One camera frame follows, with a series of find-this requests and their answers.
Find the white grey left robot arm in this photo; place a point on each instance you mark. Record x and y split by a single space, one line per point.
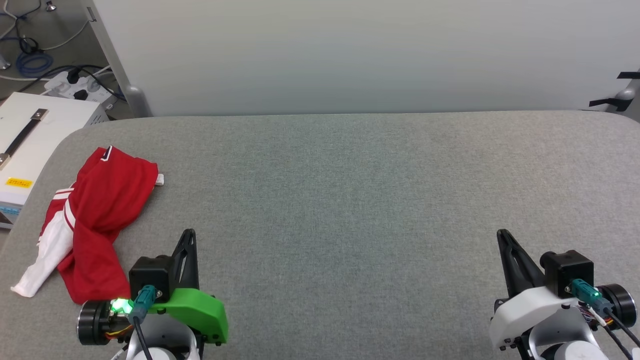
160 345

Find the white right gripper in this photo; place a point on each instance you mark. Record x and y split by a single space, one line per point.
525 310

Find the red and white basketball jersey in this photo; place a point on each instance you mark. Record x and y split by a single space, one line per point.
110 200

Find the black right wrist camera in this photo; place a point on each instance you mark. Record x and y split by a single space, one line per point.
570 270

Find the white partition panel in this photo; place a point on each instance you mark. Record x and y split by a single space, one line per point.
350 50

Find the grey metal panel frame leg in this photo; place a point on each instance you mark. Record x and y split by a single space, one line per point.
112 55
629 94

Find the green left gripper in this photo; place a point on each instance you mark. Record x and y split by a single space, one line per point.
200 310

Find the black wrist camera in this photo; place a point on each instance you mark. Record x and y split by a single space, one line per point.
150 275
570 270

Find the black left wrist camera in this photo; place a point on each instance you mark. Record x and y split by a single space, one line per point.
150 275

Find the white power strip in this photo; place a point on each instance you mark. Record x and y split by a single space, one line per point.
60 85

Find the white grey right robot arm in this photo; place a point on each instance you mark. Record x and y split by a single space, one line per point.
565 345

